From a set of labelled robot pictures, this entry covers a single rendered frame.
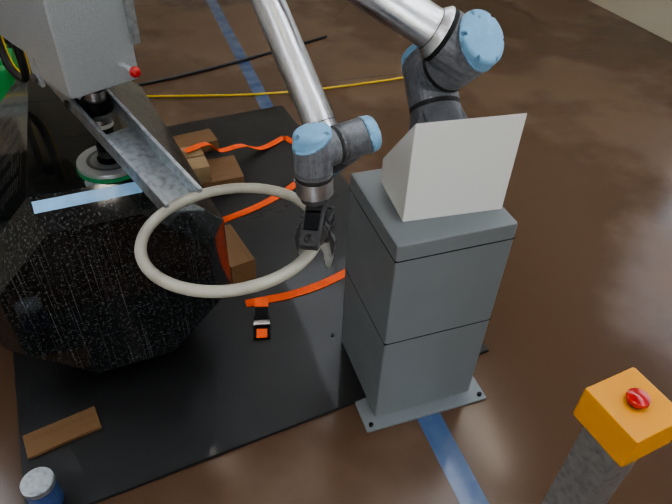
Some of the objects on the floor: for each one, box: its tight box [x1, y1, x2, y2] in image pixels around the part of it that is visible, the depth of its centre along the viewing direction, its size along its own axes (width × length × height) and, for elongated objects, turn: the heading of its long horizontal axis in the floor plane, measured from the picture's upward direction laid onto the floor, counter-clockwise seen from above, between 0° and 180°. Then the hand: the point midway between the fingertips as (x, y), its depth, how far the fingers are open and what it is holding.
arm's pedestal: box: [330, 169, 518, 433], centre depth 212 cm, size 50×50×85 cm
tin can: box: [20, 467, 65, 504], centre depth 187 cm, size 10×10×13 cm
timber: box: [224, 224, 256, 284], centre depth 278 cm, size 30×12×12 cm, turn 28°
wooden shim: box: [23, 406, 102, 460], centre depth 210 cm, size 25×10×2 cm, turn 119°
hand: (316, 264), depth 152 cm, fingers closed on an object, 5 cm apart
